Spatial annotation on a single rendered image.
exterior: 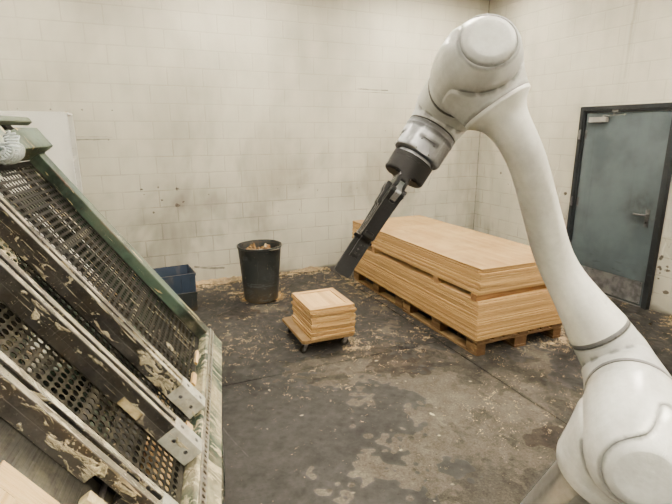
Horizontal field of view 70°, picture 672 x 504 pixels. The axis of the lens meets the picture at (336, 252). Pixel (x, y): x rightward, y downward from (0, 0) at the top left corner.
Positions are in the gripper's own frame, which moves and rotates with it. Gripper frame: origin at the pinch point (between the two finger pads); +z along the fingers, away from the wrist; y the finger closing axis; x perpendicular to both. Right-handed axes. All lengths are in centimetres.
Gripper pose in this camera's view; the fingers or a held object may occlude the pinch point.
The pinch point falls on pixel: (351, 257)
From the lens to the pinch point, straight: 83.8
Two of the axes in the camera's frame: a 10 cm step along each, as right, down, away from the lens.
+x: 8.4, 5.4, 0.8
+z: -5.4, 8.4, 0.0
